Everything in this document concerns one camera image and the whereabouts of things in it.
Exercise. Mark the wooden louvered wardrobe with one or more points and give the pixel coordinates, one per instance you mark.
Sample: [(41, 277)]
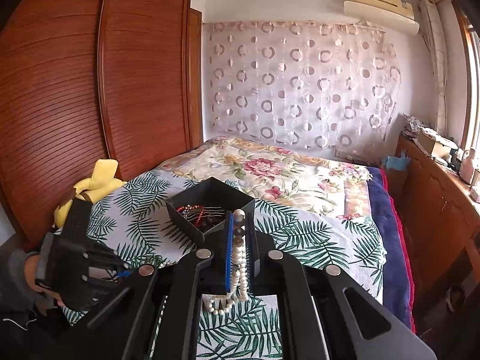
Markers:
[(83, 80)]

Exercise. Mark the window with wooden frame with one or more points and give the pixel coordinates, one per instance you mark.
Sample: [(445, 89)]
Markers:
[(470, 39)]

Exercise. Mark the dark blue blanket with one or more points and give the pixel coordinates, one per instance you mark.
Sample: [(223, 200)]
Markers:
[(398, 286)]

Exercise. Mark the yellow plush toy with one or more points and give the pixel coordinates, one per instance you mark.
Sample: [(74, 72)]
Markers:
[(102, 182)]

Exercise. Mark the pink thermos jug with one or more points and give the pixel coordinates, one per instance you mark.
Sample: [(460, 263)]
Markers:
[(467, 167)]

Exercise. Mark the palm leaf print cloth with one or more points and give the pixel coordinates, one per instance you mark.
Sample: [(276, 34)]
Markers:
[(134, 222)]

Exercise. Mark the blue cloth by bed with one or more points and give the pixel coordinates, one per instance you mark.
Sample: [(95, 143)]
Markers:
[(399, 164)]

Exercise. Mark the white wall air conditioner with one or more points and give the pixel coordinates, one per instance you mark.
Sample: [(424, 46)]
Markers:
[(393, 14)]

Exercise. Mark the person's left hand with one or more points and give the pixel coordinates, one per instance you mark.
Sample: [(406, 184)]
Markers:
[(30, 269)]

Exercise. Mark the black open jewelry box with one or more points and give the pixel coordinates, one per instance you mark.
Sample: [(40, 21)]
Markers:
[(202, 208)]

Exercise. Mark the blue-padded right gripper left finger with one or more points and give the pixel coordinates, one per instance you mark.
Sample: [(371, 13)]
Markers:
[(209, 269)]

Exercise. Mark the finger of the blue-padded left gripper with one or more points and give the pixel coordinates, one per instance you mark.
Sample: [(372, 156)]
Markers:
[(123, 274)]

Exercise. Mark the wooden side cabinet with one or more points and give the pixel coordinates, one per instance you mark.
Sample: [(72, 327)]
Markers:
[(440, 227)]

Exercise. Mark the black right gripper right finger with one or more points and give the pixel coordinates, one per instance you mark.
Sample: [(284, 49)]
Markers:
[(272, 271)]

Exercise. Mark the floral bed quilt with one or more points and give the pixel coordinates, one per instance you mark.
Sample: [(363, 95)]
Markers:
[(275, 174)]

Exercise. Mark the pink circle pattern curtain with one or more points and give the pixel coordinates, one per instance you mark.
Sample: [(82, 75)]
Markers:
[(303, 85)]

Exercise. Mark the cardboard box on cabinet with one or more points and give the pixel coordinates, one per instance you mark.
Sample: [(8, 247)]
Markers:
[(434, 144)]

